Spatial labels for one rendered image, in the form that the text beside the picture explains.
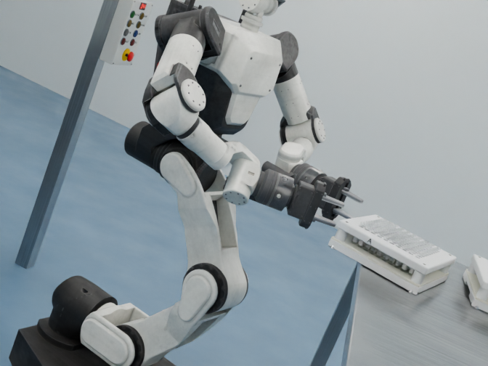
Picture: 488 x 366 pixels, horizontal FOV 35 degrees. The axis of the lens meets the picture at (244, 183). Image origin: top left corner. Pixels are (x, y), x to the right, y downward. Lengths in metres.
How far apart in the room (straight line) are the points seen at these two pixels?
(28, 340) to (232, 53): 1.08
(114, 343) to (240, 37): 0.96
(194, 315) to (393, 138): 3.60
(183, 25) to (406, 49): 3.74
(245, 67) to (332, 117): 3.62
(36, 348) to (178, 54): 1.07
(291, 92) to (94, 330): 0.92
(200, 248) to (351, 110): 3.56
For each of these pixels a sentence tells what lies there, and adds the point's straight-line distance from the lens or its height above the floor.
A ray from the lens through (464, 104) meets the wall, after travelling 5.54.
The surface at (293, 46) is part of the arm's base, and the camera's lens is 2.39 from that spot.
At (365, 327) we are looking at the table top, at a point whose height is 0.89.
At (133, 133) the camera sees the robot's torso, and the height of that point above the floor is 0.87.
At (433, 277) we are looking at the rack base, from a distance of 1.99.
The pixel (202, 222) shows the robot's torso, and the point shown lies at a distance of 2.19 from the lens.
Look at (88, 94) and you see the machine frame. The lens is 3.13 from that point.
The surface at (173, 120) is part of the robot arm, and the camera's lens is 1.79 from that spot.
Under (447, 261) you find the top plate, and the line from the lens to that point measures 2.01.
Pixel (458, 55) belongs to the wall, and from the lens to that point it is 5.55.
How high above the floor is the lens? 1.41
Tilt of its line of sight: 14 degrees down
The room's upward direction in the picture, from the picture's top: 22 degrees clockwise
